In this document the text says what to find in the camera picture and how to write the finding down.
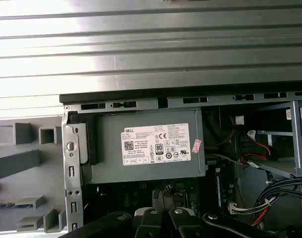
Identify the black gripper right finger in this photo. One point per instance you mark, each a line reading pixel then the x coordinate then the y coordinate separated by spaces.
pixel 183 223

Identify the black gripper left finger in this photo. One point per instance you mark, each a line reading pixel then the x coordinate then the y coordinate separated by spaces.
pixel 145 223

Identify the blue RAM stick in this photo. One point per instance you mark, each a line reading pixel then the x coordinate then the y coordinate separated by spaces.
pixel 218 193

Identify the green motherboard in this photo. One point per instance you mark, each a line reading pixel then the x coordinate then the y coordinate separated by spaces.
pixel 196 193

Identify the white board power connector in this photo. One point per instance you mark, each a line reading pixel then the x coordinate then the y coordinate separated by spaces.
pixel 232 207

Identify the grey power supply unit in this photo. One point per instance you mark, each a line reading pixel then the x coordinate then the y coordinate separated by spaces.
pixel 111 148

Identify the grey plastic parts rack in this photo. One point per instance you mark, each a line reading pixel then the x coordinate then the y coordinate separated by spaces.
pixel 51 168

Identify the black PC case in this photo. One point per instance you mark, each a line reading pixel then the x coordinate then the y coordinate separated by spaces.
pixel 103 98

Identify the grey metal drive cage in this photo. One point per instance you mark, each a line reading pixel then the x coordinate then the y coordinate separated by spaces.
pixel 295 129

